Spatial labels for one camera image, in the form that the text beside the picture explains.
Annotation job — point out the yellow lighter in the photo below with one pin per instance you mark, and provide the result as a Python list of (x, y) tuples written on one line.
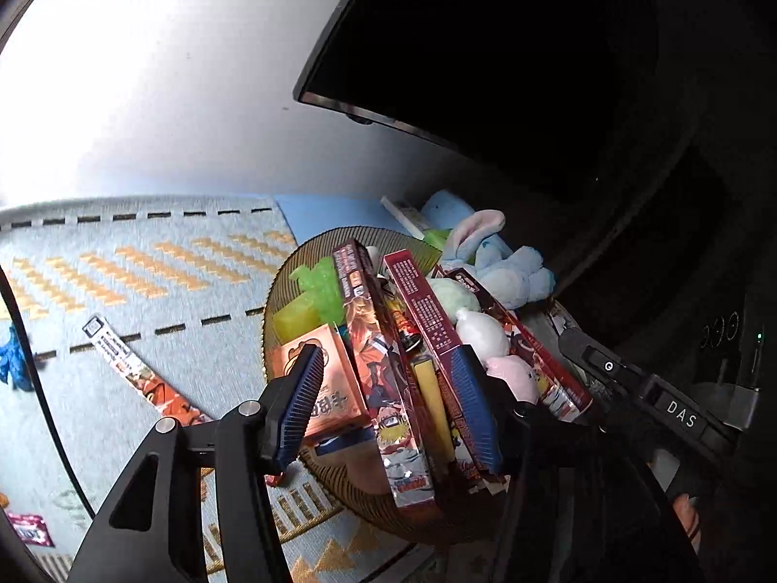
[(432, 401)]

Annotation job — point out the black monitor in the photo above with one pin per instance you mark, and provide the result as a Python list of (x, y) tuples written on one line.
[(516, 42)]

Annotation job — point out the blue-grey woven mat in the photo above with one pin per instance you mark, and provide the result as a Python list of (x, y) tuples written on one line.
[(200, 352)]

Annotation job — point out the white long box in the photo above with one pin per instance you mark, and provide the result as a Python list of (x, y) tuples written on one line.
[(407, 215)]

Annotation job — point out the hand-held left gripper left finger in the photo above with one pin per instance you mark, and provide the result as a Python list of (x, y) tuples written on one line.
[(297, 401)]

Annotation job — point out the brown woven basket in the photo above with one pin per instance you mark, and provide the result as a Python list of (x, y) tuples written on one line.
[(413, 525)]

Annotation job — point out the pink squishy ball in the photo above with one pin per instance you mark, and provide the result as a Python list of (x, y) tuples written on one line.
[(513, 379)]

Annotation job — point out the long dark red card box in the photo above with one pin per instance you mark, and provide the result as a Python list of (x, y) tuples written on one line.
[(145, 376)]

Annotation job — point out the light blue plush bunny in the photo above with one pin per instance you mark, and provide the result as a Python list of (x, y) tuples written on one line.
[(504, 267)]

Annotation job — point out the green toy dinosaur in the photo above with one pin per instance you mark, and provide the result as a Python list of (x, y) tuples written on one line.
[(319, 285)]

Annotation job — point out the blue toy dinosaur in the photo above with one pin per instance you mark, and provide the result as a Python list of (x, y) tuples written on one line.
[(12, 358)]

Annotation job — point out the dark red text box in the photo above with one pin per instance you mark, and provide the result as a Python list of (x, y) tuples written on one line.
[(419, 310)]

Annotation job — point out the long orange card box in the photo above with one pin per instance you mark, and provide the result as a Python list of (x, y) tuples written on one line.
[(376, 364)]

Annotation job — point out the pink-orange card pack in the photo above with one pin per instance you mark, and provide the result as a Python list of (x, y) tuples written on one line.
[(334, 370)]

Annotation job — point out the magenta candy packet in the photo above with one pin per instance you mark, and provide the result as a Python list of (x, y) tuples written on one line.
[(30, 528)]

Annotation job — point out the red cartoon card box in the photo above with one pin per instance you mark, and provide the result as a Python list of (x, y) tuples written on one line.
[(546, 370)]

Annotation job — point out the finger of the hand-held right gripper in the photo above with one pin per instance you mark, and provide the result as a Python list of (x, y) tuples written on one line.
[(601, 364)]

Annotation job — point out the white squishy ball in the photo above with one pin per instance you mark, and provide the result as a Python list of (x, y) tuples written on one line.
[(482, 334)]

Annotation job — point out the blue and white pack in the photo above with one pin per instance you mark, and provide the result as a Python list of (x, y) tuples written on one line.
[(346, 442)]

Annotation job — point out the dark electronic device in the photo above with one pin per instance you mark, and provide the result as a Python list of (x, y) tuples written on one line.
[(728, 328)]

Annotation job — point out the blue sheet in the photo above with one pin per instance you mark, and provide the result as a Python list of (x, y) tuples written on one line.
[(328, 212)]

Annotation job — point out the yellow translucent block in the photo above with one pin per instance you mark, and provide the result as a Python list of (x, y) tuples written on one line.
[(294, 322)]

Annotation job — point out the pale green squishy ball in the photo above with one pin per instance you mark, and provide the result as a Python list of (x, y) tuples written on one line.
[(452, 299)]

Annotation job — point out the person's right hand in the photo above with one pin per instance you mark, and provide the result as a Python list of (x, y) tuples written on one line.
[(686, 519)]

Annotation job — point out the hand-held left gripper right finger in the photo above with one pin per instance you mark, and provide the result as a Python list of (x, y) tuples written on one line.
[(476, 407)]

